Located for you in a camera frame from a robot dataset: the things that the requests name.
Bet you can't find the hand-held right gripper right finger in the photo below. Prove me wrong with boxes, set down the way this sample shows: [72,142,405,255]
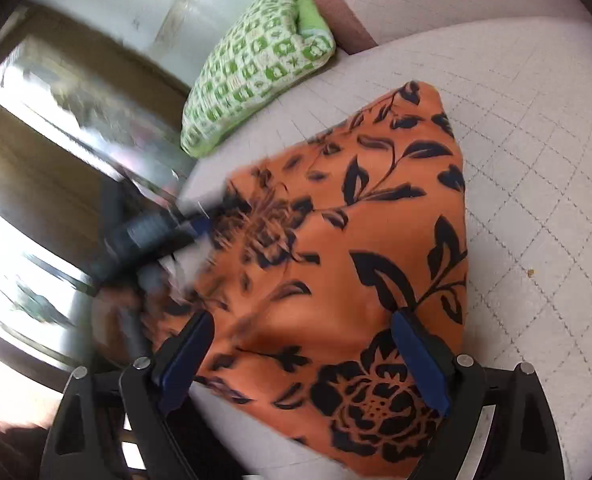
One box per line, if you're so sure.
[391,308,566,480]

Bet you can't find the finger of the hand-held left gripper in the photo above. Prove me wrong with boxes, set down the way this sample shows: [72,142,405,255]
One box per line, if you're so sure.
[186,200,237,246]

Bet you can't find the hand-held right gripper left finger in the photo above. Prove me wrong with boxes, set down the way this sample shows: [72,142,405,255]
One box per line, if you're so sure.
[38,310,215,480]

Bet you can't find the orange floral garment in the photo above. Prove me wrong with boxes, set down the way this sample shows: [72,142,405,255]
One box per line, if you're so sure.
[141,80,471,466]

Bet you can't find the wooden glass-door cabinet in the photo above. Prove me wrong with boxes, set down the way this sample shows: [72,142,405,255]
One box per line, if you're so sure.
[0,0,197,411]

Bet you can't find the green checked pillow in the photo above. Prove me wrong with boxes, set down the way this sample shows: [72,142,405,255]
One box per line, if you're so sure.
[180,0,337,158]

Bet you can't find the beige quilted sofa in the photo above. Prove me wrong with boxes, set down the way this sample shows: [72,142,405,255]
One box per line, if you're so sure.
[176,0,592,480]

